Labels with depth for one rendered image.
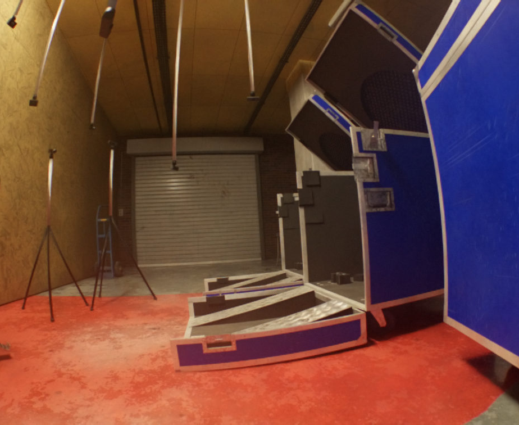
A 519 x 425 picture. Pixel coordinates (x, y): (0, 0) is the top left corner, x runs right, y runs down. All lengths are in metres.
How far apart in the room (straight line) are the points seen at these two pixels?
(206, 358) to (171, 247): 5.94
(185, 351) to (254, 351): 0.26
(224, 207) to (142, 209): 1.94
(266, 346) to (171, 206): 6.10
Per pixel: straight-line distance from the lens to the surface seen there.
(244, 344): 1.17
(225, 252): 7.04
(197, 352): 1.18
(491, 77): 0.78
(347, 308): 1.36
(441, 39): 1.00
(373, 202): 1.31
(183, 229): 7.01
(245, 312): 1.76
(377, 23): 1.81
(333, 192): 2.17
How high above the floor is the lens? 0.50
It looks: 5 degrees up
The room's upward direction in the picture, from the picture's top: 4 degrees counter-clockwise
